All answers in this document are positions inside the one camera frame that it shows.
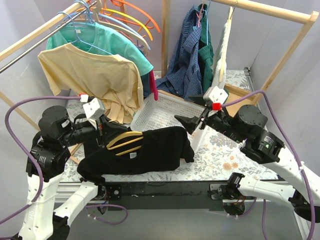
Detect black t shirt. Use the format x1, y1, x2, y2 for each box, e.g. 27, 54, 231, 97
77, 126, 195, 181

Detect beige t shirt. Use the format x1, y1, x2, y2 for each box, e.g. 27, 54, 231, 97
37, 43, 144, 124

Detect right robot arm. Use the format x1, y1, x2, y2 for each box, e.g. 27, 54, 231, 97
175, 103, 320, 223

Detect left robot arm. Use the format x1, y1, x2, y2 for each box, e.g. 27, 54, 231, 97
12, 105, 127, 240

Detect blue plaid shirt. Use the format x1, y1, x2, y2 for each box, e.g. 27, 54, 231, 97
155, 6, 203, 100

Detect teal t shirt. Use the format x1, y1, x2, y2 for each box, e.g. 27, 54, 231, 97
46, 22, 154, 76

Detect light blue hanger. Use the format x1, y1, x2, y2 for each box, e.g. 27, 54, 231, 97
56, 0, 151, 57

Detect yellow orange hanger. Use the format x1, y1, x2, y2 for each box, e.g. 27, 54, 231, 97
76, 7, 155, 42

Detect white garment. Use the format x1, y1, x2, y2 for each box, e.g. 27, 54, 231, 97
211, 22, 231, 89

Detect floral table cloth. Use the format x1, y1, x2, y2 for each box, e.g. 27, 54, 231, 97
58, 69, 280, 182

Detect white plastic basket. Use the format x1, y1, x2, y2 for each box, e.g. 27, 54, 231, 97
130, 89, 213, 153

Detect dark green garment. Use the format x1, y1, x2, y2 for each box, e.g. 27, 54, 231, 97
198, 4, 214, 93

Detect magenta garment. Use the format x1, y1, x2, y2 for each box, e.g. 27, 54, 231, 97
149, 70, 159, 101

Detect black base bar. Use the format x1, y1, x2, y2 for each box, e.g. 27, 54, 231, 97
103, 180, 246, 215

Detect metal rod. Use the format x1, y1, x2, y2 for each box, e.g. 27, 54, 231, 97
0, 1, 96, 74

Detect left wooden clothes rack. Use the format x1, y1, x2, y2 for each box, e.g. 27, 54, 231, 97
0, 0, 106, 163

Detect wooden clothes rack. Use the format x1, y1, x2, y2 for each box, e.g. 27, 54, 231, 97
169, 0, 320, 112
0, 0, 106, 163

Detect right wooden clothes rack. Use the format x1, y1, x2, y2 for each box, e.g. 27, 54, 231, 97
169, 0, 320, 112

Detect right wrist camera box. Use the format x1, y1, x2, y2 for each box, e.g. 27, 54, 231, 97
203, 86, 229, 111

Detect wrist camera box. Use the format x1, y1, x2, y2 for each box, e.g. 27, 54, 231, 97
79, 94, 106, 120
203, 86, 229, 111

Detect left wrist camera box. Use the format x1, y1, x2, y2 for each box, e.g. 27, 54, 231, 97
79, 94, 106, 120

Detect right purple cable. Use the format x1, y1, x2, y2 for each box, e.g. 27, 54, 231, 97
219, 90, 316, 240

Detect aluminium frame rail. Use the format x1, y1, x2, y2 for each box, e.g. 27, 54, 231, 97
19, 67, 313, 240

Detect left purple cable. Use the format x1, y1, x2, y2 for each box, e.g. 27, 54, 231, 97
0, 96, 83, 226

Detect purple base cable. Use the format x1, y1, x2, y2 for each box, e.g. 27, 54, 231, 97
83, 203, 128, 225

